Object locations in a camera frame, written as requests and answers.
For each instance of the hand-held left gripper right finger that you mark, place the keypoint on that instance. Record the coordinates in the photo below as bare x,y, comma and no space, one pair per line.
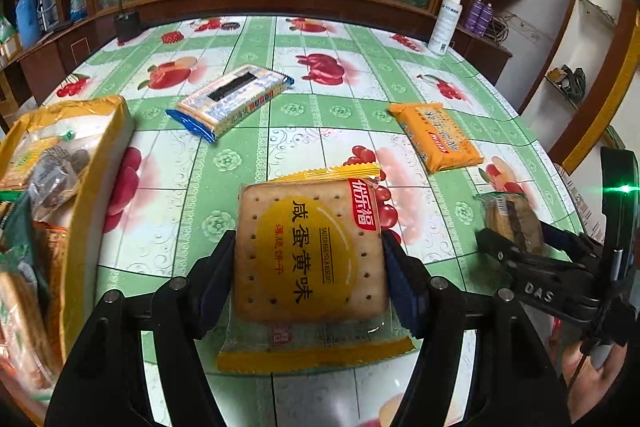
405,287

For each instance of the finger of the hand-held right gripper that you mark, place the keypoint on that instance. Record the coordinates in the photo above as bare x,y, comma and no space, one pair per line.
570,242
500,254

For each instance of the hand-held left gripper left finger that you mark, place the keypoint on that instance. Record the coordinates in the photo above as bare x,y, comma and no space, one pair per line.
215,292

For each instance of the brown round cookie packet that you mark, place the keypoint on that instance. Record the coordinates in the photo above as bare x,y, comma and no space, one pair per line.
510,217

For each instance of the yellow square cracker packet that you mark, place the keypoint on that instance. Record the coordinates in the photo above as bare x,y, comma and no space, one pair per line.
310,257

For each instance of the orange cracker packet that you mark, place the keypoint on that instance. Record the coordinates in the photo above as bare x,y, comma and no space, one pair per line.
435,134

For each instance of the yellow cardboard box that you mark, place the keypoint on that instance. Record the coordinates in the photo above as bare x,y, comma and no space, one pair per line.
95,207

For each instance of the orange-edged black-bar cracker packet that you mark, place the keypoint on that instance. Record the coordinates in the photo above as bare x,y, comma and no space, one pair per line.
50,262

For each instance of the blue-edged cracker packet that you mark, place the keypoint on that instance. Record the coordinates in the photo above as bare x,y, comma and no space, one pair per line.
230,99

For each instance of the silver grey snack packet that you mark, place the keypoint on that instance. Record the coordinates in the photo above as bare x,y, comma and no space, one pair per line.
55,182

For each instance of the green-edged square cracker packet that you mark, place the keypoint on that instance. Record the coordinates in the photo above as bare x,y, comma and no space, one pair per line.
20,324

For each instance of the dark green snack packet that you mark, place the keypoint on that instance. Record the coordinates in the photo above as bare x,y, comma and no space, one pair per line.
17,232

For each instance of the yellow-green label cracker packet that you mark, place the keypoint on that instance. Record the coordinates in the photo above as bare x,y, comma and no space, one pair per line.
27,154

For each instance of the person's right hand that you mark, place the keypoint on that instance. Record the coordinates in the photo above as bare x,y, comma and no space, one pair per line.
595,379

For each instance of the dark green gear bundle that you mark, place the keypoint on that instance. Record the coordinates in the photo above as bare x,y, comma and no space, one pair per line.
570,81

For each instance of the green fruit-print tablecloth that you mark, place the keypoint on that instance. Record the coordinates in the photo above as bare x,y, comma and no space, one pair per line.
325,122

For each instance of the purple bottle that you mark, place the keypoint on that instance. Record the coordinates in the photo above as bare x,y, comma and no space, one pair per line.
473,16
486,19

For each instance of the white spray bottle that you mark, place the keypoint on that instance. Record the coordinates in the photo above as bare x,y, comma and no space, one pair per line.
445,24

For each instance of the small black jar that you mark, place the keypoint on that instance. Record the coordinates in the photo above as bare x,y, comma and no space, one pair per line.
126,27

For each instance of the blue thermos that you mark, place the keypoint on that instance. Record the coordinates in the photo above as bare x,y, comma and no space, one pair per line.
27,19

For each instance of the grey-blue thermos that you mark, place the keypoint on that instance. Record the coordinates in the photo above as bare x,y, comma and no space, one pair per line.
48,4

